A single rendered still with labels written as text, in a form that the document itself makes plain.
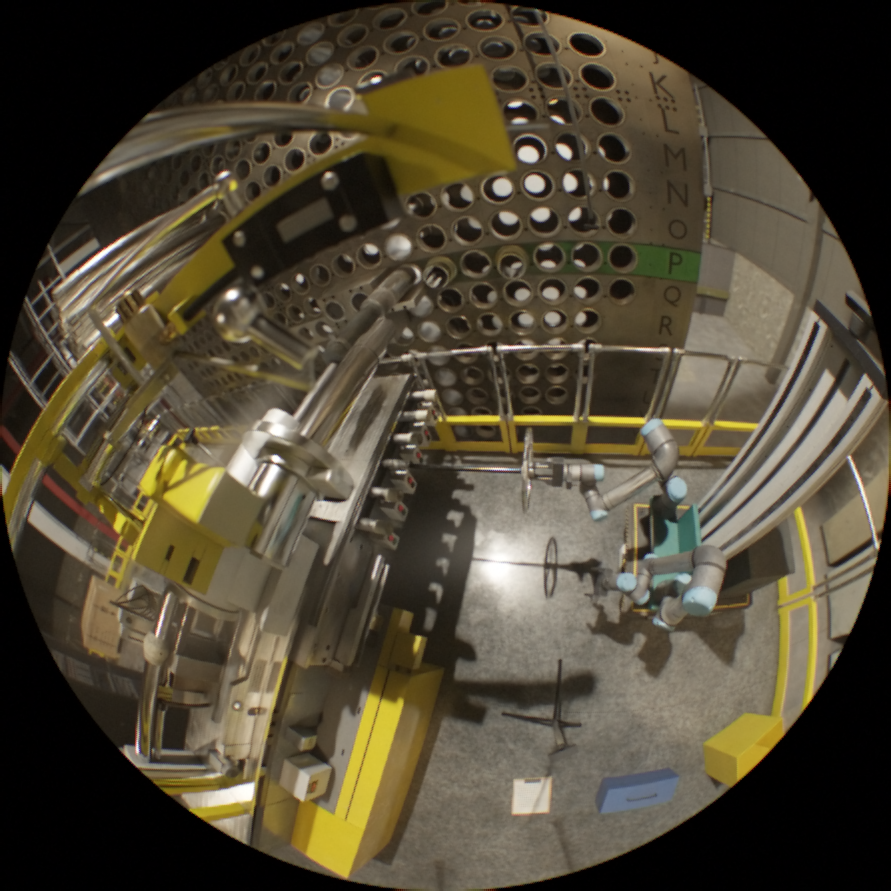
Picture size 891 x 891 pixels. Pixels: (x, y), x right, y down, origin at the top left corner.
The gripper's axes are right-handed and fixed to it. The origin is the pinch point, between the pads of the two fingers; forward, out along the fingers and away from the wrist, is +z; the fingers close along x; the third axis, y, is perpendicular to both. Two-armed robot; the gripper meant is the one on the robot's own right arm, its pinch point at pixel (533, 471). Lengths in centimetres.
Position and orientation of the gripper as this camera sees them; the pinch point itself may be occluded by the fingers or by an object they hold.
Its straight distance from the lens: 128.8
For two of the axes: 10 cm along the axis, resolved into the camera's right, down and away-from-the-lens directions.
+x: -1.7, -8.5, -5.1
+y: 3.0, -5.3, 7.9
